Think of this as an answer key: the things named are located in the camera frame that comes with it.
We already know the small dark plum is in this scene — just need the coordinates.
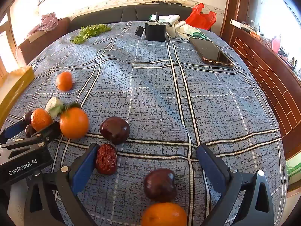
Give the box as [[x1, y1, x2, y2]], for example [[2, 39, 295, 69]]
[[23, 111, 33, 125], [25, 124, 36, 138]]

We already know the small orange tangerine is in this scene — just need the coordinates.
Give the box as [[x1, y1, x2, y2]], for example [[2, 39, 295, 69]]
[[31, 108, 53, 131]]

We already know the orange with green leaf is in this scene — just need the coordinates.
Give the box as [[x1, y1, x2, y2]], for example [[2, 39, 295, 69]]
[[60, 103, 89, 139]]

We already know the white banana chunk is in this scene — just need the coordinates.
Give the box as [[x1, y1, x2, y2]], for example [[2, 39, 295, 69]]
[[45, 97, 64, 119]]

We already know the wrinkled red jujube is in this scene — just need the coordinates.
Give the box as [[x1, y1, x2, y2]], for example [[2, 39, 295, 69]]
[[95, 143, 117, 175]]

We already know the dark red plum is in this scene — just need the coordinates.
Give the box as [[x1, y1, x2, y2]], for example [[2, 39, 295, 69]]
[[100, 116, 130, 145]]

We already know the yellow rimmed white tray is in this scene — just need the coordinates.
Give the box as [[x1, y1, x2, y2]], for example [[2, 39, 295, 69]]
[[0, 65, 35, 128]]

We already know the brown armchair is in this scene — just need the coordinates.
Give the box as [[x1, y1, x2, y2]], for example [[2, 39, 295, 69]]
[[16, 17, 70, 66]]

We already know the blue plaid tablecloth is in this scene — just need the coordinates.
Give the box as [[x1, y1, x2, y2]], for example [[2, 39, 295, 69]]
[[4, 22, 287, 225]]

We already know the green lettuce bunch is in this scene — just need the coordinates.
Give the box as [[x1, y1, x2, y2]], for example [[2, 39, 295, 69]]
[[70, 24, 111, 44]]

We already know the purple cloth on armchair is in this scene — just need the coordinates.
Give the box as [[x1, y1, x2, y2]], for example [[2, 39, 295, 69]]
[[27, 12, 58, 36]]

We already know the wooden cabinet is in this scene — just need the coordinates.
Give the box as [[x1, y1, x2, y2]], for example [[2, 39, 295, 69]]
[[221, 0, 301, 191]]

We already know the black smartphone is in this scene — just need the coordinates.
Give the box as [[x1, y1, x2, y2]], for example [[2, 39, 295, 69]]
[[189, 38, 233, 68]]

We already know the black box holder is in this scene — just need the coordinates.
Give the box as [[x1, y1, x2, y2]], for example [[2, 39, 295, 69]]
[[145, 12, 166, 42]]

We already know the black sofa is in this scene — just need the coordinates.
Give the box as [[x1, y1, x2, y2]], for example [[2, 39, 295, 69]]
[[69, 2, 212, 32]]

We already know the white cloth pile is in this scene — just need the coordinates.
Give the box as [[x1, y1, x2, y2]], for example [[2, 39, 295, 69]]
[[150, 14, 208, 40]]

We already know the red plastic bag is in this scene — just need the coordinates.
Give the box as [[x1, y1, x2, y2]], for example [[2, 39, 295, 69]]
[[185, 3, 216, 30]]

